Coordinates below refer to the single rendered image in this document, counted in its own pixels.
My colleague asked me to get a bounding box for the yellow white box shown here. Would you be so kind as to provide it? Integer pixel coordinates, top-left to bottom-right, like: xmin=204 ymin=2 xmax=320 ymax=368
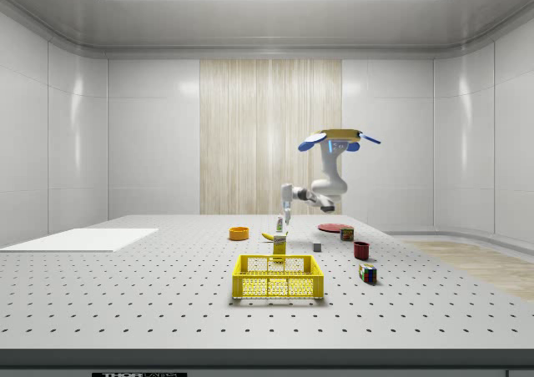
xmin=272 ymin=234 xmax=288 ymax=264

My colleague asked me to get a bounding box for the red plate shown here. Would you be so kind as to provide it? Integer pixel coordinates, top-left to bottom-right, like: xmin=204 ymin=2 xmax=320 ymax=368
xmin=316 ymin=223 xmax=355 ymax=234

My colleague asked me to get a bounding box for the yellow basket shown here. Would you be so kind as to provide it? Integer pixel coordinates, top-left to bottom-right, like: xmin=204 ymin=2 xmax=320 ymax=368
xmin=231 ymin=253 xmax=326 ymax=301

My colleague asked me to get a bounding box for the red mug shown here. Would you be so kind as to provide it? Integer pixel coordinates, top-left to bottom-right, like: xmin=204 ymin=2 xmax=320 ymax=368
xmin=353 ymin=240 xmax=372 ymax=262

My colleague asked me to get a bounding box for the puzzle cube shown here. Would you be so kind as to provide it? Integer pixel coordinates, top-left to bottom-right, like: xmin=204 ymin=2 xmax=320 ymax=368
xmin=358 ymin=263 xmax=378 ymax=286

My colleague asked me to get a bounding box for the white board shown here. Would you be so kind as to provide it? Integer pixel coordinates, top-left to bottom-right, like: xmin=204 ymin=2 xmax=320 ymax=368
xmin=0 ymin=228 xmax=160 ymax=254

